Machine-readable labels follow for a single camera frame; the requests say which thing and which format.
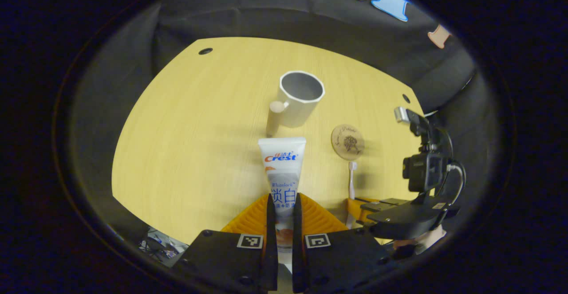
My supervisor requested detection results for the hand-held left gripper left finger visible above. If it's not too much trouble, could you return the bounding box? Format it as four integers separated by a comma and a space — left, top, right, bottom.
171, 193, 279, 293

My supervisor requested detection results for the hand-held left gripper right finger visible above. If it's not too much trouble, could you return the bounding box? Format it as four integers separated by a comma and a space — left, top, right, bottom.
292, 192, 400, 294

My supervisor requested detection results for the white toothbrush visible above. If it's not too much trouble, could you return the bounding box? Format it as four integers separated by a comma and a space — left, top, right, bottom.
346, 161, 358, 230

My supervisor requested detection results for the round wooden coaster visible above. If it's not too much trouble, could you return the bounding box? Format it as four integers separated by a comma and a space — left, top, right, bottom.
331, 124, 366, 161

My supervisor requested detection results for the white toothpaste tube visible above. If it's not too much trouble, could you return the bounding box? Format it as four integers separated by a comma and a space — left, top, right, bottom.
258, 137, 307, 255

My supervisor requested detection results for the grey cup with handle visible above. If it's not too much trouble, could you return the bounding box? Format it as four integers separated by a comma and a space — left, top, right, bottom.
266, 71, 326, 137

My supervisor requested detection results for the tangle of cables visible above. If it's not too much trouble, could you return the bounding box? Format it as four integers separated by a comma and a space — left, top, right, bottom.
138, 227, 189, 260

